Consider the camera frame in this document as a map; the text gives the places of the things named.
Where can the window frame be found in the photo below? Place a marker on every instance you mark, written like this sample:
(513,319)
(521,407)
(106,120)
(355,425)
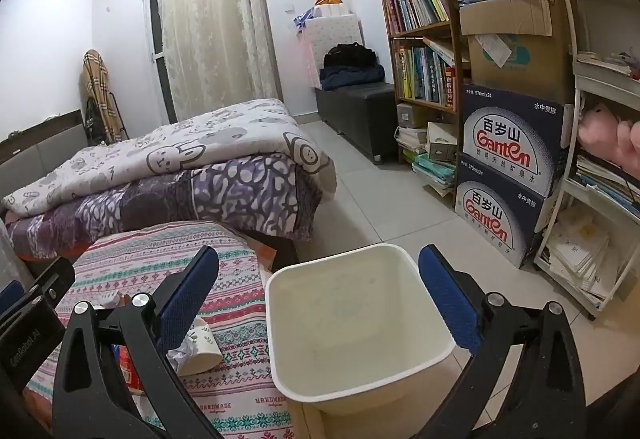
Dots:
(152,44)

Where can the black bag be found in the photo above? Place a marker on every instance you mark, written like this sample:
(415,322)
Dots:
(350,54)

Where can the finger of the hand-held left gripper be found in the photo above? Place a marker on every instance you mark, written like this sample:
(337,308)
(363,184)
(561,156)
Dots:
(52,279)
(11,298)

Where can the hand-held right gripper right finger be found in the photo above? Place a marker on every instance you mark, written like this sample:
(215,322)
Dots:
(450,299)

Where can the brown cardboard box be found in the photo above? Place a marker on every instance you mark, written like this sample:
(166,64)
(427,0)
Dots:
(540,64)

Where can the pink plush toy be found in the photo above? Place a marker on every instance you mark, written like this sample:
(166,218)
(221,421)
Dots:
(600,124)

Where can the grey bed headboard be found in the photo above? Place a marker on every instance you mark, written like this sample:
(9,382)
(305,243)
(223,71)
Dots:
(40,154)

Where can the stack of thin books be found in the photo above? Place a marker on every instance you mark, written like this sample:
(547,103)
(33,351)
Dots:
(605,181)

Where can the purple patterned blanket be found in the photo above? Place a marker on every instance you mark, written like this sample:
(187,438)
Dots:
(225,189)

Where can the dark blue clothes pile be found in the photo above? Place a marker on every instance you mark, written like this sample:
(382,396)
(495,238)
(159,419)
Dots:
(350,76)

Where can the wooden bookshelf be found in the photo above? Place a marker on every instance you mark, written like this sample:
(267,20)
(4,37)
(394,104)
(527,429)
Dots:
(450,26)

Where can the grey storage box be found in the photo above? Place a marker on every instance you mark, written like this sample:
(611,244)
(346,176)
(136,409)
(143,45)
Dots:
(410,116)

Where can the black storage bench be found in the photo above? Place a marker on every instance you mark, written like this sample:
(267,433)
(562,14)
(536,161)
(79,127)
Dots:
(355,114)

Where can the white cartoon quilt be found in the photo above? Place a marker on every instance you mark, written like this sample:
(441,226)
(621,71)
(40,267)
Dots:
(175,139)

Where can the white plastic bin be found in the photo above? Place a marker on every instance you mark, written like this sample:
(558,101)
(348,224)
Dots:
(350,319)

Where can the dark blue water carton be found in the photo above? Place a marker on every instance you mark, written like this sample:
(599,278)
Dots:
(505,139)
(490,219)

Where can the striped patterned blanket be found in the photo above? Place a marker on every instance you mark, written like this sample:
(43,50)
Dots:
(150,249)

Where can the white shelf unit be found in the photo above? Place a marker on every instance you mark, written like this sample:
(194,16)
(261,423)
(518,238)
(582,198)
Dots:
(595,86)

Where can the pile of books and magazines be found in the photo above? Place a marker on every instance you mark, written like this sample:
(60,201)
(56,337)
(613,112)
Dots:
(430,174)

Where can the blue patterned cloth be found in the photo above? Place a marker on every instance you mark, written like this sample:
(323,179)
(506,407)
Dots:
(302,19)

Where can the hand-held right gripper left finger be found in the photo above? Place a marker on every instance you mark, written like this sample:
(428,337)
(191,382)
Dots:
(187,299)

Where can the plaid scarf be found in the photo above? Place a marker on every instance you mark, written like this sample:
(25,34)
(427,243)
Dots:
(97,79)

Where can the cream lace curtain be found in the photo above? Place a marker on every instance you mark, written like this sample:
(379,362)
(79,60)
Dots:
(215,44)

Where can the red snack packet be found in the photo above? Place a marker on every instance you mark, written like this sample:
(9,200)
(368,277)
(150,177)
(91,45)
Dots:
(130,369)

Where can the patterned paper cup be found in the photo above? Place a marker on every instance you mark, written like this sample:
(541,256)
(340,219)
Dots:
(205,349)

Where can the white illustrated box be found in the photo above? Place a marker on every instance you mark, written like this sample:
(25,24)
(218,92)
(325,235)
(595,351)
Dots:
(442,141)

